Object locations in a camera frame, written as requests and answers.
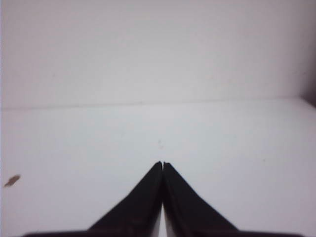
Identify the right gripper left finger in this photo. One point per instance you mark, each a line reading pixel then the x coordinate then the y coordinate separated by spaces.
pixel 137 215

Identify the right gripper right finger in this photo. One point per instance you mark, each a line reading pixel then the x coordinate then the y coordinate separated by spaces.
pixel 188 215

